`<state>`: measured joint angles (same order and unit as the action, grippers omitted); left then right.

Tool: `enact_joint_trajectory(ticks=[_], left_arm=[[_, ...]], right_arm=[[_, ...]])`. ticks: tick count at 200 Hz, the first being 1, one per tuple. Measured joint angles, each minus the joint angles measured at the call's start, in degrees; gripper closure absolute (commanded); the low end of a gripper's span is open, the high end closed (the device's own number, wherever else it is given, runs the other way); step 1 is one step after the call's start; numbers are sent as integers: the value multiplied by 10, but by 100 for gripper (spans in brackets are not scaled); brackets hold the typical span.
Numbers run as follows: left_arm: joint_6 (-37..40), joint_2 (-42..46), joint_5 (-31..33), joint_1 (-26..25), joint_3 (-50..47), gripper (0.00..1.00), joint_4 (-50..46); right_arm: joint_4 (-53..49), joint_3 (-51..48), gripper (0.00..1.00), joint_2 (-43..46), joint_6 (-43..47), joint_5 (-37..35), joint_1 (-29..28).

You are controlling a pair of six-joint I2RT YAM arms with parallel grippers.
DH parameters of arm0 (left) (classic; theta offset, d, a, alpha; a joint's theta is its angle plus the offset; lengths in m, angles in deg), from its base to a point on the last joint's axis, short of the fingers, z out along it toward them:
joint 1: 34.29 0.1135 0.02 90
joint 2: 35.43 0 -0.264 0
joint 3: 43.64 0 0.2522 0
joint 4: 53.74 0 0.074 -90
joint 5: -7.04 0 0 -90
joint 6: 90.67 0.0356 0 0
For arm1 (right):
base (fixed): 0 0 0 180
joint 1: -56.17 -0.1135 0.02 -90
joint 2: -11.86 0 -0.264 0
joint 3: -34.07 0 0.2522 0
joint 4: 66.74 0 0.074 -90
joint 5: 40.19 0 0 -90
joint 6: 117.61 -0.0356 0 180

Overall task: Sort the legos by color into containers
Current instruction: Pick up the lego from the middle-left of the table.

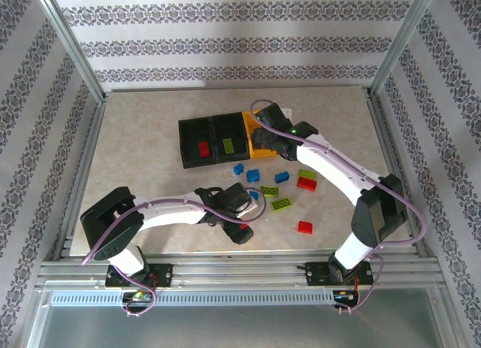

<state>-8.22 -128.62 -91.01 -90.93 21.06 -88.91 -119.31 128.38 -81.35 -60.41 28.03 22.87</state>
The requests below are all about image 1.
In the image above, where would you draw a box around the yellow container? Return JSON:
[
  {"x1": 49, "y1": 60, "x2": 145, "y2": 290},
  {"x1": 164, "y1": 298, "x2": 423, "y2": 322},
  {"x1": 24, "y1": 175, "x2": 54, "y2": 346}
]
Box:
[{"x1": 241, "y1": 107, "x2": 281, "y2": 161}]

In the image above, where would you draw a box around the black container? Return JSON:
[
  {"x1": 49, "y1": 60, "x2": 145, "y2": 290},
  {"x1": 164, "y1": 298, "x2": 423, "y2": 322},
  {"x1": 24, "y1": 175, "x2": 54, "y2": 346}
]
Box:
[
  {"x1": 210, "y1": 111, "x2": 252, "y2": 165},
  {"x1": 177, "y1": 116, "x2": 219, "y2": 171}
]

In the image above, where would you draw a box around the small wiring connector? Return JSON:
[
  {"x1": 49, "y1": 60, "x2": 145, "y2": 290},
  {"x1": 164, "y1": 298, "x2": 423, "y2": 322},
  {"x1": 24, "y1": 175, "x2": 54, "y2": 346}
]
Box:
[
  {"x1": 333, "y1": 289, "x2": 358, "y2": 303},
  {"x1": 123, "y1": 291, "x2": 156, "y2": 304}
]

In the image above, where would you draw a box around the grey metal sheet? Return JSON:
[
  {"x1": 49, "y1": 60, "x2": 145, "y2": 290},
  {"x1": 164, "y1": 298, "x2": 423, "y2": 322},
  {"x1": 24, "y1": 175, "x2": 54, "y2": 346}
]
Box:
[{"x1": 24, "y1": 287, "x2": 458, "y2": 348}]

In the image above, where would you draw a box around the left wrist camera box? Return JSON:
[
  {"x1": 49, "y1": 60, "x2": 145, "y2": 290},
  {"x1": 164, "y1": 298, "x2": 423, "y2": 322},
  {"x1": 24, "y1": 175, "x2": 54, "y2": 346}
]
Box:
[{"x1": 227, "y1": 182, "x2": 261, "y2": 219}]

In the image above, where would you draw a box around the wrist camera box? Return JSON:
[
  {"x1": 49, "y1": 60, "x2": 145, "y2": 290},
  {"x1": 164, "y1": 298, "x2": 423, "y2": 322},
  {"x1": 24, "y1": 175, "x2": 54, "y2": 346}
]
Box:
[
  {"x1": 257, "y1": 102, "x2": 293, "y2": 130},
  {"x1": 227, "y1": 182, "x2": 261, "y2": 219}
]

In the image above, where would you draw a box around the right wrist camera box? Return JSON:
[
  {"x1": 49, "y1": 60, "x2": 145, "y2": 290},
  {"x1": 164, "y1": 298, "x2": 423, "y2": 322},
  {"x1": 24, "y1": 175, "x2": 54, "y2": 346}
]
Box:
[{"x1": 257, "y1": 102, "x2": 293, "y2": 130}]

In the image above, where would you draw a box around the purple cable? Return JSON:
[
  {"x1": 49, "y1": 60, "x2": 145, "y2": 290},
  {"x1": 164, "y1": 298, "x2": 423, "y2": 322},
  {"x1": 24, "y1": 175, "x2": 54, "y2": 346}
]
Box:
[
  {"x1": 80, "y1": 192, "x2": 268, "y2": 267},
  {"x1": 250, "y1": 98, "x2": 428, "y2": 313}
]

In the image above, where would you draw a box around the wide aluminium frame rail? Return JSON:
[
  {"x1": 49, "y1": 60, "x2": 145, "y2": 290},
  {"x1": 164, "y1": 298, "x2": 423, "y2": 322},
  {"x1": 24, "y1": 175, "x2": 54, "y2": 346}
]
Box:
[{"x1": 35, "y1": 250, "x2": 446, "y2": 291}]

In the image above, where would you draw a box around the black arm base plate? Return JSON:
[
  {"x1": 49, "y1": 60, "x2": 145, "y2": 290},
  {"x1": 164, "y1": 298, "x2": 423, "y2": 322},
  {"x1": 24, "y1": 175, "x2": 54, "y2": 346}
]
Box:
[
  {"x1": 306, "y1": 261, "x2": 374, "y2": 288},
  {"x1": 104, "y1": 263, "x2": 174, "y2": 289}
]

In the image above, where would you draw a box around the slotted metal cable duct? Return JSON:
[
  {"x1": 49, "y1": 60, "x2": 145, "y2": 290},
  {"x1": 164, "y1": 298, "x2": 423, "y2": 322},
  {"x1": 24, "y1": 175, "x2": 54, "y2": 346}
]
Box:
[{"x1": 48, "y1": 289, "x2": 336, "y2": 308}]

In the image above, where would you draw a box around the aluminium frame post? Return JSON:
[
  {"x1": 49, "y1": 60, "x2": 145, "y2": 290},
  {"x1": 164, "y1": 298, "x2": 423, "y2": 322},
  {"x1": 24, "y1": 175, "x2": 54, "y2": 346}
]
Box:
[
  {"x1": 369, "y1": 0, "x2": 443, "y2": 97},
  {"x1": 32, "y1": 0, "x2": 108, "y2": 103}
]

